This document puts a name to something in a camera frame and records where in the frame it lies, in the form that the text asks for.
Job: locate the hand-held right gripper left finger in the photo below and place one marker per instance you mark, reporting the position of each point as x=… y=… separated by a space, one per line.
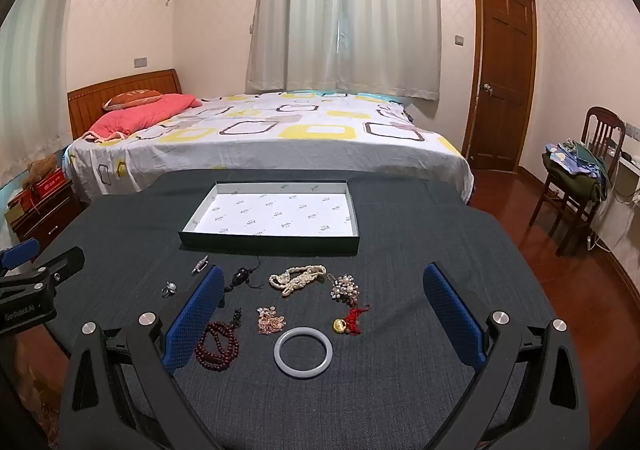
x=195 y=320

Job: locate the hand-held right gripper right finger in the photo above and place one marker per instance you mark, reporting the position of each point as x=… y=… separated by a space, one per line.
x=452 y=320

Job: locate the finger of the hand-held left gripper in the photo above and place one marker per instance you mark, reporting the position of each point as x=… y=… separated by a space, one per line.
x=20 y=252
x=65 y=264

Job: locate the gold brooch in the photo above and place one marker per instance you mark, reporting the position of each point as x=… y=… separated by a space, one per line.
x=270 y=321

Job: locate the gold pendant with red knot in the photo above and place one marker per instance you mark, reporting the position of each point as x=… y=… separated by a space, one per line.
x=340 y=325

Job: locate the white jade bangle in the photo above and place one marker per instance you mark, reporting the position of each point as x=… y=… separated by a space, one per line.
x=303 y=374

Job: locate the shallow white-lined box tray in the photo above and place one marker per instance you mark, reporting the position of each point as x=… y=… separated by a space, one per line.
x=275 y=215

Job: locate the wooden nightstand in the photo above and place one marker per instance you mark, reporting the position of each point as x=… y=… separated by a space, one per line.
x=45 y=225

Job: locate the silver bar brooch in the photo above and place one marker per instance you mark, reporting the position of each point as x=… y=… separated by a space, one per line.
x=200 y=264

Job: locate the red gift box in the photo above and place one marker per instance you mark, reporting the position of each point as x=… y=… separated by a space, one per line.
x=47 y=187

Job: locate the brown teddy bear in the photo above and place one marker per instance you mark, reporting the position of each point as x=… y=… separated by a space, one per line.
x=41 y=166

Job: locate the dark grey tablecloth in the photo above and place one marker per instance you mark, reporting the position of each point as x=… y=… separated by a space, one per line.
x=400 y=240

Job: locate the pearl flower brooch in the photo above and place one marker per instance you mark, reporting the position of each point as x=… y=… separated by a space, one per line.
x=344 y=286

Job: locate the pink quilt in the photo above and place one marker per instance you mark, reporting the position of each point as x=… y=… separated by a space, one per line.
x=140 y=115

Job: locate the pale side curtain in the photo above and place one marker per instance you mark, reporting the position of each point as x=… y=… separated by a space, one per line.
x=30 y=80

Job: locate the brown pillow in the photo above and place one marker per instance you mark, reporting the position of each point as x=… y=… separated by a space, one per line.
x=132 y=100

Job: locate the wooden bed headboard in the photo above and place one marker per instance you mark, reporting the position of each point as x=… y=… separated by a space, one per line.
x=100 y=90

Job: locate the pile of clothes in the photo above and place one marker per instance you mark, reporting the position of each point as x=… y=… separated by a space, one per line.
x=575 y=170

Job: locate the white side desk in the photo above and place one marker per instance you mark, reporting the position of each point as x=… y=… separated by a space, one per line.
x=620 y=210

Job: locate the patterned white bed sheet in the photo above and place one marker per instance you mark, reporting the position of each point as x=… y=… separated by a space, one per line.
x=300 y=140

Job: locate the wooden chair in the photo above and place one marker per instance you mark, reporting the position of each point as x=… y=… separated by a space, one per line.
x=605 y=127

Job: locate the brown wooden door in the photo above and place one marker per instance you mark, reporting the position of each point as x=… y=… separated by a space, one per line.
x=502 y=70

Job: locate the pale window curtain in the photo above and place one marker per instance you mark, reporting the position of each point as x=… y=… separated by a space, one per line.
x=345 y=15

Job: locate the wall socket above headboard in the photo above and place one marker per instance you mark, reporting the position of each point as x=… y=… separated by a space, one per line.
x=141 y=62

